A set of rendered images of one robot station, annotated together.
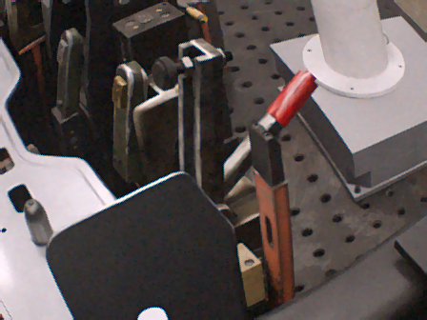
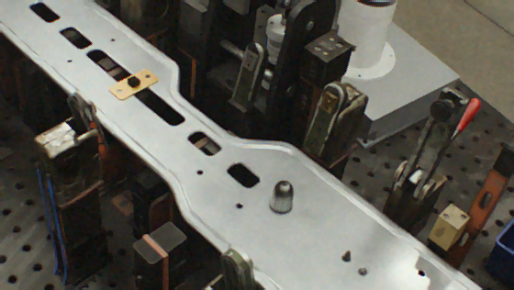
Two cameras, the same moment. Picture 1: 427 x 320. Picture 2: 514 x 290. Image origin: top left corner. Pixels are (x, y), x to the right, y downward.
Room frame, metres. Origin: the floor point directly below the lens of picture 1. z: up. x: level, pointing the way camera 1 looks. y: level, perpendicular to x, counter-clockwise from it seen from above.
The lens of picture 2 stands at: (0.25, 0.54, 1.76)
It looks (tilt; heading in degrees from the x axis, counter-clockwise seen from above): 46 degrees down; 332
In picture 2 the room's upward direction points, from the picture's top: 9 degrees clockwise
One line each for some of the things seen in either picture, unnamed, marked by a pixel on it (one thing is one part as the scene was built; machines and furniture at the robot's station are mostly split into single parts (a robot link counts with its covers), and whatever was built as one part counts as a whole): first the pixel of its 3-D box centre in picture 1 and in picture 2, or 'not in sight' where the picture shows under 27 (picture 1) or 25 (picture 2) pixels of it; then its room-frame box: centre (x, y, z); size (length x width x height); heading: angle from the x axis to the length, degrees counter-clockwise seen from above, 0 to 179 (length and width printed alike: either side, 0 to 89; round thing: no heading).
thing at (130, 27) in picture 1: (172, 164); (307, 137); (0.96, 0.04, 0.91); 0.07 x 0.05 x 0.42; 114
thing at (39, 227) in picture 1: (38, 224); (282, 197); (0.77, 0.19, 1.02); 0.03 x 0.03 x 0.07
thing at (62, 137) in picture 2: not in sight; (75, 206); (0.96, 0.47, 0.87); 0.12 x 0.09 x 0.35; 114
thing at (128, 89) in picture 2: not in sight; (133, 82); (1.08, 0.33, 1.01); 0.08 x 0.04 x 0.01; 114
